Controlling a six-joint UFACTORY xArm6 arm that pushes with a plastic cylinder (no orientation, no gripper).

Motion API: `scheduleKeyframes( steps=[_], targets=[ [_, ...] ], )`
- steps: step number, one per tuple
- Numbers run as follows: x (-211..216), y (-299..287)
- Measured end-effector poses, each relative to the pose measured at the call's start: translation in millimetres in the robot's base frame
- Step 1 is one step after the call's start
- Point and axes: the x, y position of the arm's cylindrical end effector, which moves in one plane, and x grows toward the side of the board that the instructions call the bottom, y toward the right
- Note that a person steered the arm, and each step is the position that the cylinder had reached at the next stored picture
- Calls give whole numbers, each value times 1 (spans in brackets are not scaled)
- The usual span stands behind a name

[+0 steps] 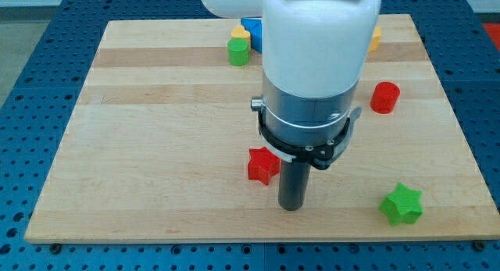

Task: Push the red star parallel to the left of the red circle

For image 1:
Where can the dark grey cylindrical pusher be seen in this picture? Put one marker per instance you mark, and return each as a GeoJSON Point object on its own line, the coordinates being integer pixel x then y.
{"type": "Point", "coordinates": [292, 184]}

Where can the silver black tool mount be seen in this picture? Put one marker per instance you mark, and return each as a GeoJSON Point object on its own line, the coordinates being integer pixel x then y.
{"type": "Point", "coordinates": [315, 131]}

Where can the red star block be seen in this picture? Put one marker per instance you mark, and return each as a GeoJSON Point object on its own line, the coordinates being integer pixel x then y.
{"type": "Point", "coordinates": [262, 165]}

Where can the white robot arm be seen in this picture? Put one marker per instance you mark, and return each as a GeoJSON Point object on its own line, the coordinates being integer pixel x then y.
{"type": "Point", "coordinates": [313, 52]}

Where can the green star block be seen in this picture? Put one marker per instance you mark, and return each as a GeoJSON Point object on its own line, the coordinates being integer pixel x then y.
{"type": "Point", "coordinates": [402, 205]}

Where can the red cylinder block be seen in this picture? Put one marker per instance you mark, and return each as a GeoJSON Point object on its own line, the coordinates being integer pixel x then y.
{"type": "Point", "coordinates": [385, 97]}

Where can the green cylinder block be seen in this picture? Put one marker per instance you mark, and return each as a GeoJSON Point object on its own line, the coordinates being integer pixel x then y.
{"type": "Point", "coordinates": [238, 52]}

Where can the yellow block right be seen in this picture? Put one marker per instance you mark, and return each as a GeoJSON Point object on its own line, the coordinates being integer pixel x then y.
{"type": "Point", "coordinates": [375, 39]}

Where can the blue block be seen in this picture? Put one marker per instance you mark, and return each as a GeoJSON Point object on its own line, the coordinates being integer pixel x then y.
{"type": "Point", "coordinates": [254, 27]}

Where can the yellow heart block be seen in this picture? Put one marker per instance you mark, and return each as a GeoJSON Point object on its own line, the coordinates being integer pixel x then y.
{"type": "Point", "coordinates": [239, 31]}

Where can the wooden board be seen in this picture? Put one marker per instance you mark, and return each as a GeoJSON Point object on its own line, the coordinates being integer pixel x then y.
{"type": "Point", "coordinates": [156, 150]}

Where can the blue perforated table plate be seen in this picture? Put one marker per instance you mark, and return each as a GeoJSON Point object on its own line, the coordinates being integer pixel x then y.
{"type": "Point", "coordinates": [38, 108]}

